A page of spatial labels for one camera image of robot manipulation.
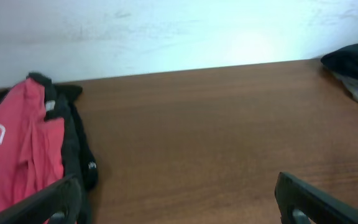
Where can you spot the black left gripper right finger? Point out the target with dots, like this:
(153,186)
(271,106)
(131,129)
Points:
(300,202)

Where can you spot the red printed t-shirt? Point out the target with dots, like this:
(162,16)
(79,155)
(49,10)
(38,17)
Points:
(30,147)

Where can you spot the black garment with white trim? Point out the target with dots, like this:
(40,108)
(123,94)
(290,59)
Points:
(75,151)

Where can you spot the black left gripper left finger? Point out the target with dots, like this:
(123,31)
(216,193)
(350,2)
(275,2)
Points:
(60,202)

